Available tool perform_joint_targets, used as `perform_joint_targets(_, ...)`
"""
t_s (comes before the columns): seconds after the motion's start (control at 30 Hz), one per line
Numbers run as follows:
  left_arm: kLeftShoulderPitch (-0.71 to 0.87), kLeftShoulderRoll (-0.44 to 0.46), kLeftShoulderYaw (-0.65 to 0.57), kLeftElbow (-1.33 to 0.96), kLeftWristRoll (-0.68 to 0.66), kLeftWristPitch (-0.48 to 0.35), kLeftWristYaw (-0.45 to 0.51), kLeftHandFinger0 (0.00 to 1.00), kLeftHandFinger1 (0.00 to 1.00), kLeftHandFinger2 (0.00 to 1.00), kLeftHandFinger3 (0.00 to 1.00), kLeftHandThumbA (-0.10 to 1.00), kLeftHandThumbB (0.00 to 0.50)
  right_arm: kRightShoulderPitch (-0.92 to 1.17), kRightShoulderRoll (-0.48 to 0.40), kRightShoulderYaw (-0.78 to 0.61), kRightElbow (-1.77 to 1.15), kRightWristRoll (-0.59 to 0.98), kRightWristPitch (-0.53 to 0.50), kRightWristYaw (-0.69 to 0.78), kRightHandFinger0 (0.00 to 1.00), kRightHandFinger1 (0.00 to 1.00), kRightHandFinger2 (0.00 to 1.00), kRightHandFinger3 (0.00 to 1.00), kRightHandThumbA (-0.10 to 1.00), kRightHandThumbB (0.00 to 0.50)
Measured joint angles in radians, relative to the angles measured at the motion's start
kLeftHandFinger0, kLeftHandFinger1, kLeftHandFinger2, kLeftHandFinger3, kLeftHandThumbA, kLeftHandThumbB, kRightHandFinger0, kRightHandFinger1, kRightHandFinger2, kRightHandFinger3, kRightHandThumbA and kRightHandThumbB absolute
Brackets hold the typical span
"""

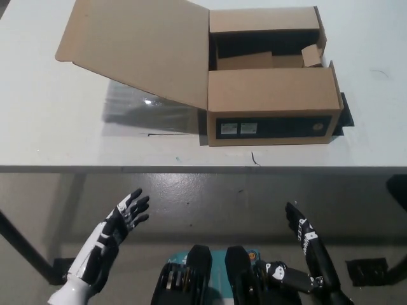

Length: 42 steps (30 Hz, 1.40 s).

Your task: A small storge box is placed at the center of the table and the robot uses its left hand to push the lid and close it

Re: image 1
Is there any black teal robot torso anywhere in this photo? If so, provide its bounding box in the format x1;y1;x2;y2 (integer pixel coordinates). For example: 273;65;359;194
149;244;306;305

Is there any thin black tape strip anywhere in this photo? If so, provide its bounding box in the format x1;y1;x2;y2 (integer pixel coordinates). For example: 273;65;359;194
148;132;204;138

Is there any small cardboard cube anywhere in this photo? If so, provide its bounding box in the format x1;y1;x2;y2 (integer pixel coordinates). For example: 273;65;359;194
301;44;324;69

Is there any black floor tape patch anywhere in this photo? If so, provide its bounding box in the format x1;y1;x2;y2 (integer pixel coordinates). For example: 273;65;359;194
52;257;76;284
345;257;390;284

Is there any clear plastic sheet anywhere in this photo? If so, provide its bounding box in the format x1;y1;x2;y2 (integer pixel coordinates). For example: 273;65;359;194
101;81;209;137

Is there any black rounded object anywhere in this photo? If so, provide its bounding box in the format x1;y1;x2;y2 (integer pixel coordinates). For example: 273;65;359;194
385;175;407;200

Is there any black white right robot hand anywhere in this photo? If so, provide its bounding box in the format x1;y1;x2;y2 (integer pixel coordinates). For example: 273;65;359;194
254;201;341;293

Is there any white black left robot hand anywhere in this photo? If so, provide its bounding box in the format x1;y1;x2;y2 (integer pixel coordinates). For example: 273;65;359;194
47;188;150;305

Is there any brown cardboard storage box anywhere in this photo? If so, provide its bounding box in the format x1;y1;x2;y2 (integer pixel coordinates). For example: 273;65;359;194
54;0;346;147

